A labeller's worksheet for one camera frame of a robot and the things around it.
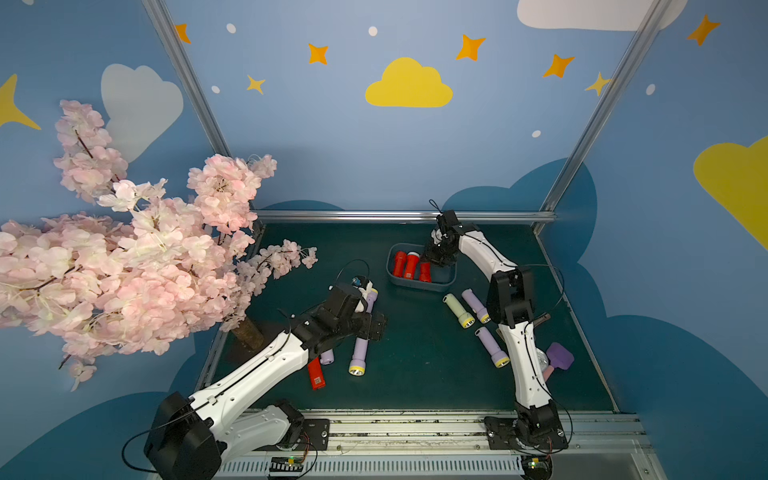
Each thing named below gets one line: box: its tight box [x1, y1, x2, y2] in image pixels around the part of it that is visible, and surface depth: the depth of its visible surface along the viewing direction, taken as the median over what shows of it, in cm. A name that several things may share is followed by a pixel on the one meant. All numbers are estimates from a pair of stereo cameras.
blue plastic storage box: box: [386, 242, 413, 289], surface depth 106 cm
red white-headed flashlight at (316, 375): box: [308, 357, 327, 391], surface depth 83 cm
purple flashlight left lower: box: [349, 337, 369, 376], surface depth 86 cm
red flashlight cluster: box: [393, 250, 406, 277], surface depth 110 cm
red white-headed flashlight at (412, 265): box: [404, 251, 421, 280], surface depth 109 cm
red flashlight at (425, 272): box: [419, 262, 433, 283], surface depth 106 cm
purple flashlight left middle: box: [320, 349, 335, 366], surface depth 86 cm
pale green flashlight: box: [442, 293, 476, 329], surface depth 96 cm
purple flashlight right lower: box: [475, 326, 510, 369], surface depth 90 cm
